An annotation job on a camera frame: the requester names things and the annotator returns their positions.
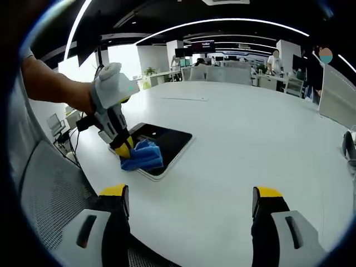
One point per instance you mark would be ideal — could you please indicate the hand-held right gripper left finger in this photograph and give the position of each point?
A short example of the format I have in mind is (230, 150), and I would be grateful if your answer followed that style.
(114, 228)

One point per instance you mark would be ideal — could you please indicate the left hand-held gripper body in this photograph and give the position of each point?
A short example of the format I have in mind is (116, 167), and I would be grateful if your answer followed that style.
(112, 89)

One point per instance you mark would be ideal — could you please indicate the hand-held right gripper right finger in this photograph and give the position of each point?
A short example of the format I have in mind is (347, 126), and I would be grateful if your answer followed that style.
(267, 231)

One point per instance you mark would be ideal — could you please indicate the blue cleaning cloth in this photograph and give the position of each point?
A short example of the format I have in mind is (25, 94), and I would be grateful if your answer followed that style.
(144, 157)

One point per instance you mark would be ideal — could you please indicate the black tablet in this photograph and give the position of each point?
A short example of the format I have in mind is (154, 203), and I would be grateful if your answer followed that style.
(175, 144)

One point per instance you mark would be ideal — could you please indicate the green potted plant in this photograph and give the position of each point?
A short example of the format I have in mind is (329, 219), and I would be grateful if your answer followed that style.
(150, 71)

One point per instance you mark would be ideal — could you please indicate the white office desk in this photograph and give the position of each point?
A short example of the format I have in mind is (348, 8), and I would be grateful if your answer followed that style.
(161, 78)

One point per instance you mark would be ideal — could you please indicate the dark computer monitor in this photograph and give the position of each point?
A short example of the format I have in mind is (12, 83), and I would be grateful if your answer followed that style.
(87, 36)

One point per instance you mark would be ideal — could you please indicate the grey mesh office chair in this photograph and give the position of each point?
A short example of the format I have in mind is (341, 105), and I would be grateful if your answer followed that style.
(55, 189)

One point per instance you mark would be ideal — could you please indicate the small white office chair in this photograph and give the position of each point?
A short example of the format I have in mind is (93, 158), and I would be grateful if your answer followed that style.
(194, 73)

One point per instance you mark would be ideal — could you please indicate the hanging display screen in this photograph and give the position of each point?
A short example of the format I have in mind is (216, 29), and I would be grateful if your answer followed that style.
(207, 45)

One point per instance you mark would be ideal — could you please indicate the dark grey desk object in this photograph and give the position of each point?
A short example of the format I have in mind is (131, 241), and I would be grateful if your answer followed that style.
(349, 146)

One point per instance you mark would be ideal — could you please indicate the curved ceiling light strip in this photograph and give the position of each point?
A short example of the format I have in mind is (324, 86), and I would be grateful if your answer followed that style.
(222, 20)

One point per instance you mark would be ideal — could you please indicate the white desk divider panel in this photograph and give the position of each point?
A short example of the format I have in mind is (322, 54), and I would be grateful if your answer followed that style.
(338, 97)

